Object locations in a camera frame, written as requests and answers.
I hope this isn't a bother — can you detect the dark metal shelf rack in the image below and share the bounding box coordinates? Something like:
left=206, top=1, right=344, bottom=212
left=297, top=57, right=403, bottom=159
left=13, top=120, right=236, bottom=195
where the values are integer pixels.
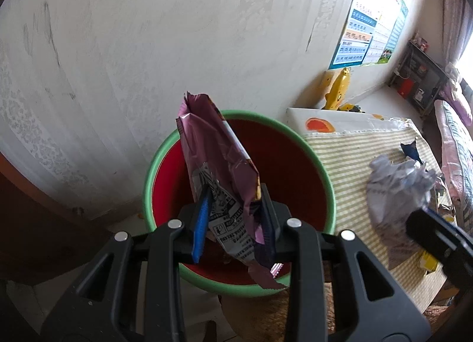
left=388, top=40, right=449, bottom=117

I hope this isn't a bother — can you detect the wall poster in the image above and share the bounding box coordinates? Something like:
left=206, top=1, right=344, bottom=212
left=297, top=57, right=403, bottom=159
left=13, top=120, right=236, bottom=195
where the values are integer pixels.
left=328, top=0, right=409, bottom=70

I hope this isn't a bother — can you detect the purple snack packet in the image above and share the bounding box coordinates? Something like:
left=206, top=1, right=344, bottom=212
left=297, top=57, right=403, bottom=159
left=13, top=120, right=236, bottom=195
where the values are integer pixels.
left=175, top=92, right=291, bottom=291

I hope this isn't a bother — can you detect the yellow box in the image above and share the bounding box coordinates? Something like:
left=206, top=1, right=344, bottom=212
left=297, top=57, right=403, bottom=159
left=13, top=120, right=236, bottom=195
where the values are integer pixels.
left=419, top=251, right=440, bottom=275

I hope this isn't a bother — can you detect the dark blue wrapper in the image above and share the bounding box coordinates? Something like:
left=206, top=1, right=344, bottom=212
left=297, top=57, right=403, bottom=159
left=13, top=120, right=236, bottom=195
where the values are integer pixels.
left=400, top=137, right=425, bottom=165

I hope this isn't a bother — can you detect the pink curtain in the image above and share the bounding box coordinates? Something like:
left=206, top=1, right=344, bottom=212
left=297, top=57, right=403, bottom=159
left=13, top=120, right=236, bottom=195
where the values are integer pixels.
left=441, top=0, right=473, bottom=66

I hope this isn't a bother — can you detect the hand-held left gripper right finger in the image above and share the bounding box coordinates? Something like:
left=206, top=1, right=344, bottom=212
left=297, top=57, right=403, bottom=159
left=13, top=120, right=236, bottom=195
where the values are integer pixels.
left=258, top=183, right=434, bottom=342

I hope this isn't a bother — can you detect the green striped table mat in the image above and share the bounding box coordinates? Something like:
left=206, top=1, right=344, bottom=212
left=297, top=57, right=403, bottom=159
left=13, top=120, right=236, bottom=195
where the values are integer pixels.
left=303, top=118, right=454, bottom=313

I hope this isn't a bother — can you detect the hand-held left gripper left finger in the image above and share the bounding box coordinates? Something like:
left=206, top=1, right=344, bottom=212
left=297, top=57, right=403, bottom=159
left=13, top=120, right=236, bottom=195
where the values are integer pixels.
left=40, top=185, right=214, bottom=342

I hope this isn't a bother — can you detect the pink bedding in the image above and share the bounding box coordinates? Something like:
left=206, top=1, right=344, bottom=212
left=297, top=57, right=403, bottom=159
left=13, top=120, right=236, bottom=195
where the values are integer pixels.
left=434, top=61, right=473, bottom=226

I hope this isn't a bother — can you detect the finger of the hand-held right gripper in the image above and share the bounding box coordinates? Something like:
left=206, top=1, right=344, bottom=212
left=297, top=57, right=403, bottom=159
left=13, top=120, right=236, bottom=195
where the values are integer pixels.
left=406, top=208, right=473, bottom=291

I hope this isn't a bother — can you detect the brown wooden furniture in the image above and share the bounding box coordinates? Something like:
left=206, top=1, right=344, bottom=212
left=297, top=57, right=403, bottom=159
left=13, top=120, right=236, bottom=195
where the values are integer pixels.
left=0, top=154, right=111, bottom=285

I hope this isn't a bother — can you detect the white cloth with orange print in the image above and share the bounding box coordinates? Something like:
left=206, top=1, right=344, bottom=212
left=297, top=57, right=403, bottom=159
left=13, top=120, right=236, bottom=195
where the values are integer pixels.
left=286, top=107, right=420, bottom=138

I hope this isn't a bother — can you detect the red box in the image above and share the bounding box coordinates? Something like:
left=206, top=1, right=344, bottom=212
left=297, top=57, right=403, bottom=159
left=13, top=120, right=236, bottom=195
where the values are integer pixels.
left=398, top=79, right=416, bottom=99

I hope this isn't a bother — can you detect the red bin with green rim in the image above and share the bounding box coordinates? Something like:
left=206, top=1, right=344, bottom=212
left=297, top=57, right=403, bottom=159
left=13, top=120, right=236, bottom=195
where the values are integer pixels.
left=142, top=109, right=337, bottom=298

